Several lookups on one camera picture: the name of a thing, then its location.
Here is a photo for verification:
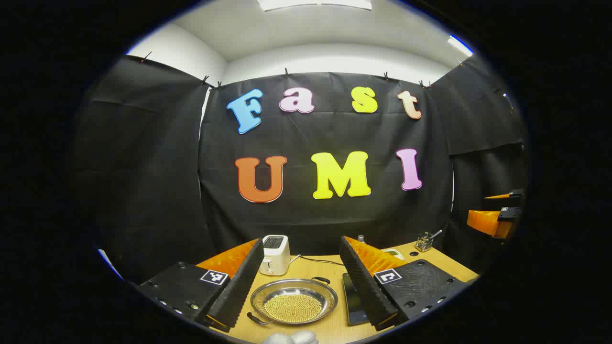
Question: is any steel pot with beans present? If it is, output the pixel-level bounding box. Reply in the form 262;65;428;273
246;276;339;327

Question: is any black induction cooktop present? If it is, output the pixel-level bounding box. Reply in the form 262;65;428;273
342;272;371;326

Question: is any white toaster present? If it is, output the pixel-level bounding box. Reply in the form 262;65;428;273
259;235;291;276

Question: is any black power cable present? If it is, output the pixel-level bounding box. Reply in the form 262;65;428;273
289;255;345;266

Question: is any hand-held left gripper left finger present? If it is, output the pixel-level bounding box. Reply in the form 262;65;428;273
136;238;265;333

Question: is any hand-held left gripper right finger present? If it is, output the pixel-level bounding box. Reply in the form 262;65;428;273
339;236;472;332

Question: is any small ceiling light panel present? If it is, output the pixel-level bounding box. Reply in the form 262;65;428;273
447;34;474;57

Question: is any large ceiling light panel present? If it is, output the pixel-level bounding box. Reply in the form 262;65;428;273
257;0;372;12

